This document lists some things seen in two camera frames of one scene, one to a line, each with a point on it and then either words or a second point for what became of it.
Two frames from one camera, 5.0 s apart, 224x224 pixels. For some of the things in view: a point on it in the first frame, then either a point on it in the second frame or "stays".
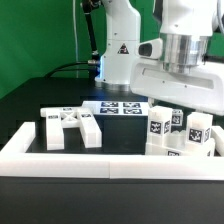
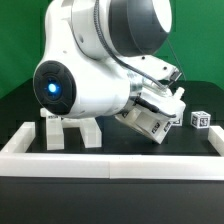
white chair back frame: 60,118 stays
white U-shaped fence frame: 15,161 stays
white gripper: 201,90 -> 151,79
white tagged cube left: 177,117 stays
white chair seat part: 205,149 -> 147,122
